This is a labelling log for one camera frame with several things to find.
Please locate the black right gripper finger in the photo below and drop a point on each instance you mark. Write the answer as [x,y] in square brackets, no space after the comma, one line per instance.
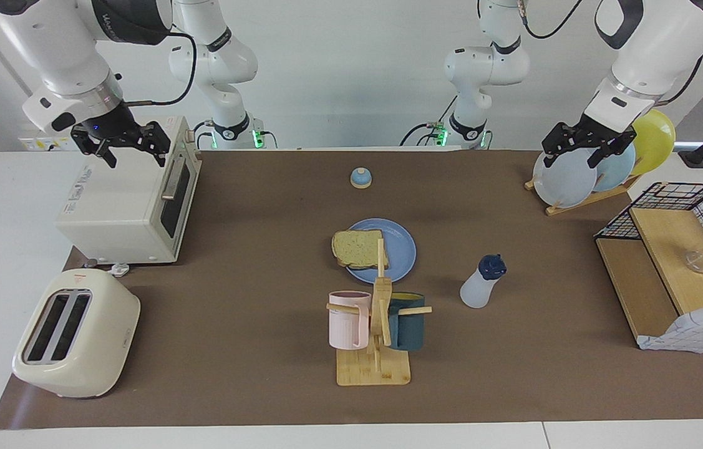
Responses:
[92,146]
[158,140]

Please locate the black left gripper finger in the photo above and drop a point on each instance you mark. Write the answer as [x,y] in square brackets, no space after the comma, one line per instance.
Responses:
[607,149]
[560,140]

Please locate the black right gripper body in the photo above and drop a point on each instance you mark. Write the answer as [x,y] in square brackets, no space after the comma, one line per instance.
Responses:
[108,128]

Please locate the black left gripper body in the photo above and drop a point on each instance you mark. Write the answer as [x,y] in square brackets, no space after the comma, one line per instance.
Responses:
[597,131]

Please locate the translucent squeeze bottle blue cap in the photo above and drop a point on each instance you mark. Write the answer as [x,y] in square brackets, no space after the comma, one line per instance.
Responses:
[479,290]

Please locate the toasted bread slice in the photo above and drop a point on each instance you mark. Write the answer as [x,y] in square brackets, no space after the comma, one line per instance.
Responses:
[357,249]

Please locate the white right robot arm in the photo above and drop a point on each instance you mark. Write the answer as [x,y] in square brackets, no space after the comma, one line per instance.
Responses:
[58,50]

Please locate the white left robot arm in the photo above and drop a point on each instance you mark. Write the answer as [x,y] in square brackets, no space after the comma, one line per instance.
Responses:
[650,50]

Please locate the light blue plate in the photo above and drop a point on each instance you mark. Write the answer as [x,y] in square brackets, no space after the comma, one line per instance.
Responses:
[616,171]

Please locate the pale grey plate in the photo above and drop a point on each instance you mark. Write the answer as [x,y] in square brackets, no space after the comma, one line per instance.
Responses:
[563,181]

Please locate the yellow plate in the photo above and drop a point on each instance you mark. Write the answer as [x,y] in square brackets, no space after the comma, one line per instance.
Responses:
[657,140]

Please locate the wooden plate rack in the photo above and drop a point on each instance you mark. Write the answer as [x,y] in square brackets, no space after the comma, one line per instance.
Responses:
[582,202]

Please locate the blue round plate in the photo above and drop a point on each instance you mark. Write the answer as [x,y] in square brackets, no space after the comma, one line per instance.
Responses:
[401,249]

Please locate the white toaster oven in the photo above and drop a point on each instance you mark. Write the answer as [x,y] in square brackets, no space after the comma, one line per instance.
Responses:
[120,206]

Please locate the clear glass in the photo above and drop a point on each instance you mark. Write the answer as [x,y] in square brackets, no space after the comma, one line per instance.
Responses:
[697,262]

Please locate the brown table mat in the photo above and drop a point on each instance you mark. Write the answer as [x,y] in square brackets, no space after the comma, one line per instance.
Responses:
[232,312]

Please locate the cream two-slot toaster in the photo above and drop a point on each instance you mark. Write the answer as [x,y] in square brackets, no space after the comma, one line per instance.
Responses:
[95,337]

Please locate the white checked cloth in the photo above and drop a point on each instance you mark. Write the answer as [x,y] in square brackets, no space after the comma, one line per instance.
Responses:
[694,330]

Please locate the small blue dome bell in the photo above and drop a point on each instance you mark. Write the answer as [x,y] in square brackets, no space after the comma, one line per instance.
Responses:
[361,179]

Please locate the dark teal mug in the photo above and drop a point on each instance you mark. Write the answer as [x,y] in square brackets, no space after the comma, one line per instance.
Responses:
[407,327]

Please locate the pink mug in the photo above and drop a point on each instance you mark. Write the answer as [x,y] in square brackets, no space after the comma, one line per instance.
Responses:
[345,324]

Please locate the wooden mug tree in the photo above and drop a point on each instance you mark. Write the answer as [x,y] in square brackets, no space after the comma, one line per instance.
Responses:
[373,371]

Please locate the white wall power strip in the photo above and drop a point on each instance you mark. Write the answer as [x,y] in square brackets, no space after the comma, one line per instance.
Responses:
[36,142]

